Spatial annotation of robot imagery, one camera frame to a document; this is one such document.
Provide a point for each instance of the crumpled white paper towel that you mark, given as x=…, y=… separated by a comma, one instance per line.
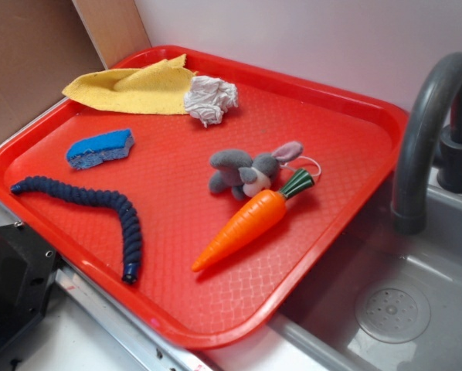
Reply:
x=209, y=98

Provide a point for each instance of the brown cardboard panel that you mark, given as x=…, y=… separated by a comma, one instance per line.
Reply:
x=46, y=44

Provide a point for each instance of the yellow cloth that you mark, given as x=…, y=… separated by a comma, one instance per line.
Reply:
x=155, y=89

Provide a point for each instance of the red plastic tray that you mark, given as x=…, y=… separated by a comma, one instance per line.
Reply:
x=355, y=140

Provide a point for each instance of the grey plush bunny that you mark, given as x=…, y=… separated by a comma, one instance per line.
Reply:
x=245, y=176

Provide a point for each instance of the blue sponge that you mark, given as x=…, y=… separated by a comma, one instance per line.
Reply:
x=94, y=151

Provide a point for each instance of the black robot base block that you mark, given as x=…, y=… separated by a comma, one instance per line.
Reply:
x=11, y=286

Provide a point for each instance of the orange plastic toy carrot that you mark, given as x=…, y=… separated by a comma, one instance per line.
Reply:
x=261, y=213

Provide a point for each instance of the grey plastic sink basin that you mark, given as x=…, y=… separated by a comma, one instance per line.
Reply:
x=378, y=300

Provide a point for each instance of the grey faucet spout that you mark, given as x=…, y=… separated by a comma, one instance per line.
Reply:
x=420, y=147

